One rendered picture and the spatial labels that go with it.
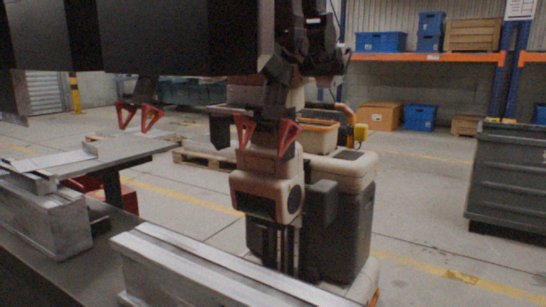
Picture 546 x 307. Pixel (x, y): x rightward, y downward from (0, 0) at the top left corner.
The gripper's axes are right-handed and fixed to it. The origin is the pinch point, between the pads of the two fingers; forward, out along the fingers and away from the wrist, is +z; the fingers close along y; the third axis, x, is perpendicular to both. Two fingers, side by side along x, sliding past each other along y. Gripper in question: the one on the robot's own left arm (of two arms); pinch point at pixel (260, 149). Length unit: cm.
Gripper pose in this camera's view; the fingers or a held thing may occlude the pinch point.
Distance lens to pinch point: 74.0
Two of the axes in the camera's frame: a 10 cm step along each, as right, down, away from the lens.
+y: 8.5, 1.4, -5.1
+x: 4.7, 2.3, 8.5
